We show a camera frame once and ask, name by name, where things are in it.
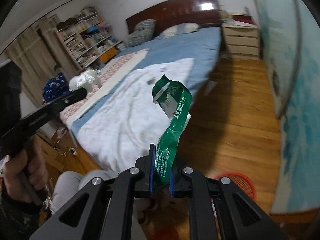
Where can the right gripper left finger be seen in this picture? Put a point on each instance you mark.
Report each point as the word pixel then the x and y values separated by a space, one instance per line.
pixel 102 209

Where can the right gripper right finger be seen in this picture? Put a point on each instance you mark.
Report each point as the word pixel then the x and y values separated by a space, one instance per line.
pixel 219 209

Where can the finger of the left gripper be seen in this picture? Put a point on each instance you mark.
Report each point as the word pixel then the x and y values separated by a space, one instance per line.
pixel 67 99

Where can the white tissue ball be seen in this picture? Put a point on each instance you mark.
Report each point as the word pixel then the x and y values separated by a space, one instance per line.
pixel 86 80

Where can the green plastic wrapper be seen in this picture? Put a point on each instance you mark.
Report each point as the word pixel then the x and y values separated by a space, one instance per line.
pixel 175 100

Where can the red plastic trash basket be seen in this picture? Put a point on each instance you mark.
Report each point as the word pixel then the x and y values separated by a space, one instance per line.
pixel 241 181

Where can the person's left hand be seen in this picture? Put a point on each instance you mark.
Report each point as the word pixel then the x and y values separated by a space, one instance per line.
pixel 29 160

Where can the blue star patterned bag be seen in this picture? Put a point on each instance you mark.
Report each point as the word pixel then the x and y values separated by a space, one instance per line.
pixel 55 87

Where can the grey trousers leg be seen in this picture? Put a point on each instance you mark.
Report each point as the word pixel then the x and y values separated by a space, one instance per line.
pixel 69 183

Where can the white power strip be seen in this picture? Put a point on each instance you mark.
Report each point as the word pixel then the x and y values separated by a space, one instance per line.
pixel 72 151

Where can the beige curtain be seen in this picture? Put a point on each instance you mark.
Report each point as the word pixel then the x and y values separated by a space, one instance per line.
pixel 37 51

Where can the pink patterned folded quilt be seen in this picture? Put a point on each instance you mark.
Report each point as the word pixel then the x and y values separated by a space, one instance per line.
pixel 112 74

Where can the white pink patterned blanket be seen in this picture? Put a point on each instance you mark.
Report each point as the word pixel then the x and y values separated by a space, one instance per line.
pixel 123 128

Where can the white bookshelf with books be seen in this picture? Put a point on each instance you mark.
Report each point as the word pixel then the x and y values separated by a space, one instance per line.
pixel 88 39

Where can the grey striped pillow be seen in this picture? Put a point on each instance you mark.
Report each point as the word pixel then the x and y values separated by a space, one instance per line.
pixel 143 32

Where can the white blue flat pillow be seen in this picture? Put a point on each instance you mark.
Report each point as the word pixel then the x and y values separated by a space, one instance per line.
pixel 184 28

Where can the blue bed sheet mattress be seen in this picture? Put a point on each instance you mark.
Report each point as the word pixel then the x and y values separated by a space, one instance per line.
pixel 203 46

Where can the cream drawer nightstand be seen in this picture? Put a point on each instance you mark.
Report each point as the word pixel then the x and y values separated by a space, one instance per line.
pixel 242 42

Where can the dark red wooden headboard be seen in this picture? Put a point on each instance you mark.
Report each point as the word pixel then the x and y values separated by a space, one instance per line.
pixel 173 12

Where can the blue floral sliding wardrobe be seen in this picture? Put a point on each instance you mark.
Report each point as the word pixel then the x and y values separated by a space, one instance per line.
pixel 290 36

